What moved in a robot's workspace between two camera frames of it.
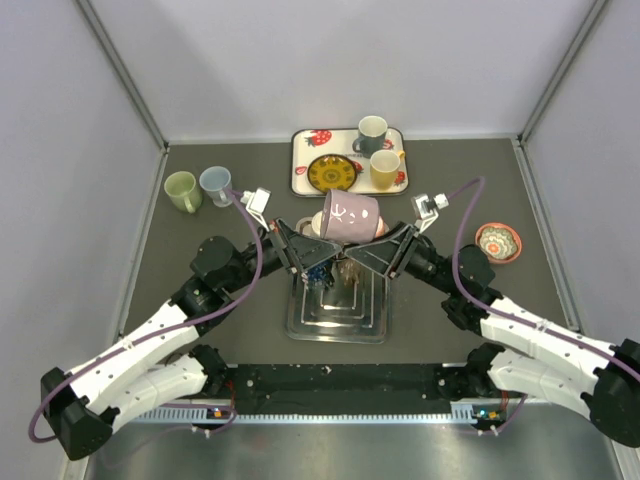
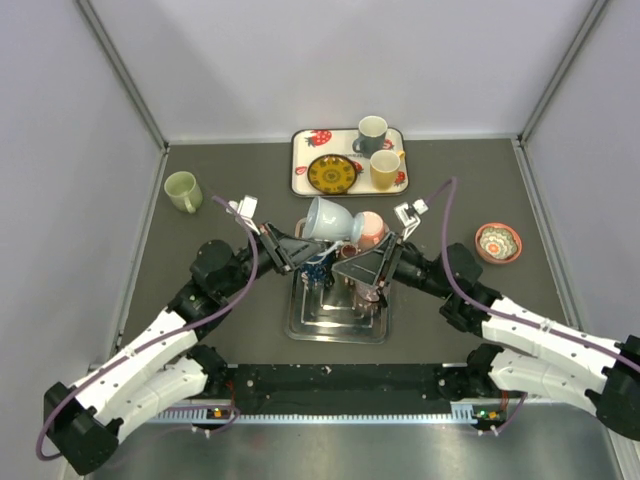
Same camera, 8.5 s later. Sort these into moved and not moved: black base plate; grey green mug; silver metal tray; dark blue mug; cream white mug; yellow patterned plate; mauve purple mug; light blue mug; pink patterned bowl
Moved: light blue mug; cream white mug; mauve purple mug
Not moved: grey green mug; silver metal tray; yellow patterned plate; pink patterned bowl; black base plate; dark blue mug
